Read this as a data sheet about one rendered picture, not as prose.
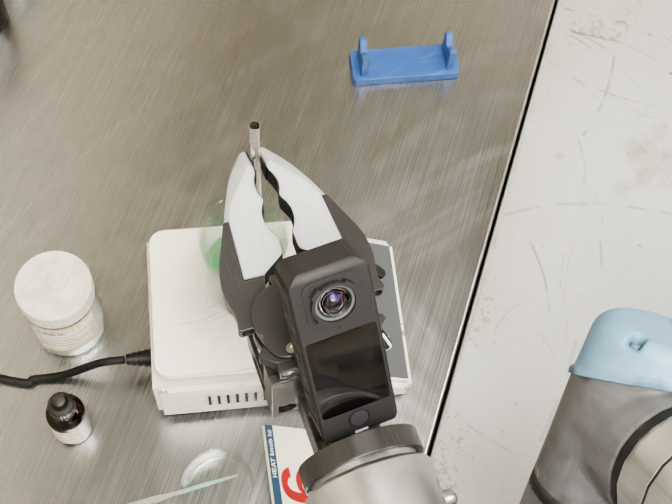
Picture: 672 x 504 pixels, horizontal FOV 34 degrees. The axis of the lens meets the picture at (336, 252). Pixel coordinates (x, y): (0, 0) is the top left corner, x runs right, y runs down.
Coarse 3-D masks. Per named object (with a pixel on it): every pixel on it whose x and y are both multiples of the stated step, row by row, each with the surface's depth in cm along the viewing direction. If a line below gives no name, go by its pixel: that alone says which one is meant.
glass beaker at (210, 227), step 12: (216, 204) 77; (264, 204) 78; (204, 216) 77; (216, 216) 78; (264, 216) 79; (276, 216) 78; (204, 228) 77; (216, 228) 80; (276, 228) 79; (288, 228) 77; (204, 240) 78; (288, 240) 76; (204, 252) 76; (204, 264) 75; (216, 276) 75; (216, 288) 78; (216, 300) 81; (228, 312) 82
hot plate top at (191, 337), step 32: (288, 224) 86; (160, 256) 84; (192, 256) 84; (288, 256) 84; (160, 288) 83; (192, 288) 83; (160, 320) 82; (192, 320) 82; (224, 320) 82; (160, 352) 81; (192, 352) 81; (224, 352) 81
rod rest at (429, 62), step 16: (448, 32) 101; (384, 48) 103; (400, 48) 103; (416, 48) 103; (432, 48) 103; (448, 48) 101; (352, 64) 102; (368, 64) 100; (384, 64) 102; (400, 64) 102; (416, 64) 102; (432, 64) 102; (448, 64) 101; (352, 80) 102; (368, 80) 101; (384, 80) 102; (400, 80) 102; (416, 80) 102
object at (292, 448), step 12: (276, 432) 84; (288, 432) 85; (300, 432) 86; (276, 444) 83; (288, 444) 84; (300, 444) 85; (288, 456) 84; (300, 456) 85; (288, 468) 83; (288, 480) 83; (300, 480) 84; (288, 492) 82; (300, 492) 83
